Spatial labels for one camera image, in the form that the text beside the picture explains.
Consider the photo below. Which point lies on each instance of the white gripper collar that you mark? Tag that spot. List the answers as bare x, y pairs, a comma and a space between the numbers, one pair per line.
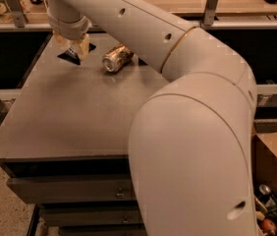
70, 29

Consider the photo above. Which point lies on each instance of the dark blue rxbar wrapper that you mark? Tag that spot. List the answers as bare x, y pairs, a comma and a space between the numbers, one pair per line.
71, 55

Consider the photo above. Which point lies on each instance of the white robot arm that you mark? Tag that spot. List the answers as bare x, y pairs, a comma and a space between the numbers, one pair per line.
189, 144

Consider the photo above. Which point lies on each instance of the orange soda can lying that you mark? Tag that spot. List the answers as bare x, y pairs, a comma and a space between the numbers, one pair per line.
117, 58

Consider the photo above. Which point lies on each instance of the grey drawer cabinet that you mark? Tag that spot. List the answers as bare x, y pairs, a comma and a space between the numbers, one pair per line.
64, 142

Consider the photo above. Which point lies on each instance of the cardboard box of items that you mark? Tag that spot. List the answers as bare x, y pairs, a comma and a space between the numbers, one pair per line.
264, 160

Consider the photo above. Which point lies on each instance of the red apple in box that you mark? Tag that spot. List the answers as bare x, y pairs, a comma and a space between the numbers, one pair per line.
268, 227

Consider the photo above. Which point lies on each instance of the metal rail bracket left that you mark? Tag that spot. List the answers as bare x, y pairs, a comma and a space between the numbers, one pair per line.
17, 12

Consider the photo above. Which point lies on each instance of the metal rail bracket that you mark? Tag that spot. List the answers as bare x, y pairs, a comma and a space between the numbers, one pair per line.
17, 12
209, 12

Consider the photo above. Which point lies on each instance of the metal rail bracket right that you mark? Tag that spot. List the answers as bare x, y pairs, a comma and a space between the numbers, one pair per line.
209, 12

